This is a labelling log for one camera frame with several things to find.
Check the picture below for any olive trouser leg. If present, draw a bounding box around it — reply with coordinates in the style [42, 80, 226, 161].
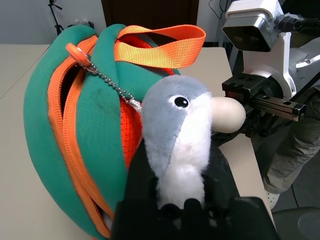
[262, 84, 320, 196]

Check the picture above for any dark brown door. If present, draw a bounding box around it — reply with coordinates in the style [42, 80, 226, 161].
[100, 0, 199, 29]

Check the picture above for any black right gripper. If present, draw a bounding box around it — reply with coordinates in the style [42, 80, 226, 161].
[211, 75, 308, 141]

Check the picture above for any black tripod stand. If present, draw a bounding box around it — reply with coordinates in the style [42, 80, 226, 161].
[46, 0, 64, 36]

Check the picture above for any grey white plush bird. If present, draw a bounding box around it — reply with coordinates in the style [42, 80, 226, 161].
[139, 74, 247, 209]

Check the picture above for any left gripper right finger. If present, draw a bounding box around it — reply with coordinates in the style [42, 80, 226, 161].
[203, 147, 239, 201]

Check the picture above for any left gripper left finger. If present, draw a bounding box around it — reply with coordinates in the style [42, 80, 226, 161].
[119, 142, 160, 204]

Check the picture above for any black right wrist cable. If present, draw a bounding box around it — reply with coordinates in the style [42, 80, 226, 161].
[291, 74, 320, 104]

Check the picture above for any silver ball chain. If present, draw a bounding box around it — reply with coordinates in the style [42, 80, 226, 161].
[85, 62, 144, 111]

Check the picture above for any teal and orange backpack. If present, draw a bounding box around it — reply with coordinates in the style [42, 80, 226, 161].
[23, 23, 207, 240]

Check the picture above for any white Unitree pencil case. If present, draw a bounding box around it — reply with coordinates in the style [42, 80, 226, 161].
[103, 209, 114, 233]

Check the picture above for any dark stand base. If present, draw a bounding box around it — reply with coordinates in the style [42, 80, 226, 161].
[271, 206, 320, 240]

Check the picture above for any white shoe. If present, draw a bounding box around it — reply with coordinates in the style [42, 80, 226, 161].
[264, 189, 282, 211]

